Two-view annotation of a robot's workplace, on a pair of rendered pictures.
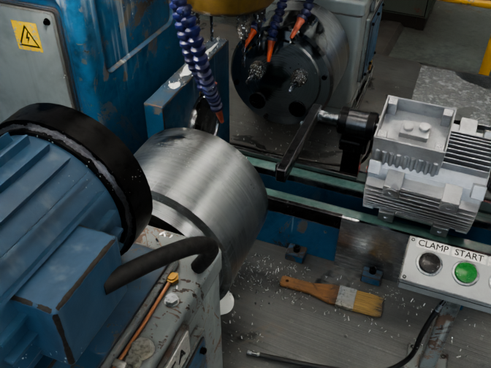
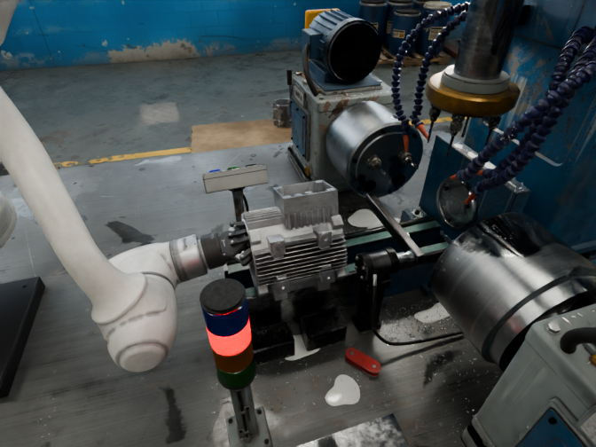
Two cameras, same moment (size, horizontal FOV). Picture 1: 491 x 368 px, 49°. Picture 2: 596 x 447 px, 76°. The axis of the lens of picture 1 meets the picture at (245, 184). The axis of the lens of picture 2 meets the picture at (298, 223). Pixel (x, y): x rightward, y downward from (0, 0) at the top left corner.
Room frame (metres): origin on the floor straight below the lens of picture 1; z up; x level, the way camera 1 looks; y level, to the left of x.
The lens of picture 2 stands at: (1.33, -0.74, 1.60)
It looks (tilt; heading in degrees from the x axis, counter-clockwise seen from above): 39 degrees down; 141
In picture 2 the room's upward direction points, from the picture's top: straight up
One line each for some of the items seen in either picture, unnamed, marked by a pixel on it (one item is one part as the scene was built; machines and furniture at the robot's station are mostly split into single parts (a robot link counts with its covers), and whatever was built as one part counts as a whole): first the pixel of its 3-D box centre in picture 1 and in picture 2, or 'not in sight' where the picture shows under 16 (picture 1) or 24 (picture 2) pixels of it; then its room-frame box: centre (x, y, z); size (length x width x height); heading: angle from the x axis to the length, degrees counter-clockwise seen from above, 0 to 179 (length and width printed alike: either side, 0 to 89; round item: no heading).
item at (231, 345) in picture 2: not in sight; (229, 328); (1.01, -0.61, 1.14); 0.06 x 0.06 x 0.04
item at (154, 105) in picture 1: (180, 136); (470, 213); (0.98, 0.15, 0.97); 0.30 x 0.11 x 0.34; 159
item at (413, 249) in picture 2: (300, 140); (391, 225); (0.91, -0.11, 1.01); 0.26 x 0.04 x 0.03; 159
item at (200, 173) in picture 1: (163, 242); (364, 142); (0.59, 0.13, 1.04); 0.37 x 0.25 x 0.25; 159
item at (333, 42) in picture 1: (295, 57); (524, 301); (1.23, -0.12, 1.04); 0.41 x 0.25 x 0.25; 159
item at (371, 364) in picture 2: not in sight; (362, 362); (1.05, -0.33, 0.81); 0.09 x 0.03 x 0.02; 16
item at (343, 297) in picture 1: (330, 293); not in sight; (0.69, -0.17, 0.80); 0.21 x 0.05 x 0.01; 71
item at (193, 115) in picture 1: (205, 126); (454, 204); (0.96, 0.09, 1.01); 0.15 x 0.02 x 0.15; 159
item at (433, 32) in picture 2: not in sight; (401, 31); (-2.33, 4.07, 0.37); 1.20 x 0.80 x 0.74; 61
